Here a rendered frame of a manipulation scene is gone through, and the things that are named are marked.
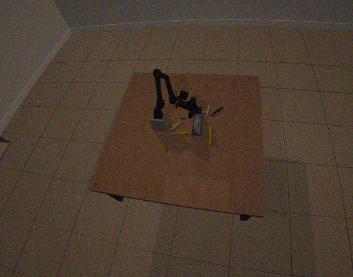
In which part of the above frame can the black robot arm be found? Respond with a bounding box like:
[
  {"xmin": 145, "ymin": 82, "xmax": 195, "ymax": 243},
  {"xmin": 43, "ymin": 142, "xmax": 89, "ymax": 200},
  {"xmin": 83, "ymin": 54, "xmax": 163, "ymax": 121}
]
[{"xmin": 153, "ymin": 69, "xmax": 196, "ymax": 119}]

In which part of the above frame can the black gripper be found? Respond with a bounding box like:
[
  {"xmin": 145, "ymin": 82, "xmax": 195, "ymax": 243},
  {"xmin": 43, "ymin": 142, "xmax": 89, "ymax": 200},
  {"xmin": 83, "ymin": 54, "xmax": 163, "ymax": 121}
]
[{"xmin": 183, "ymin": 101, "xmax": 201, "ymax": 119}]

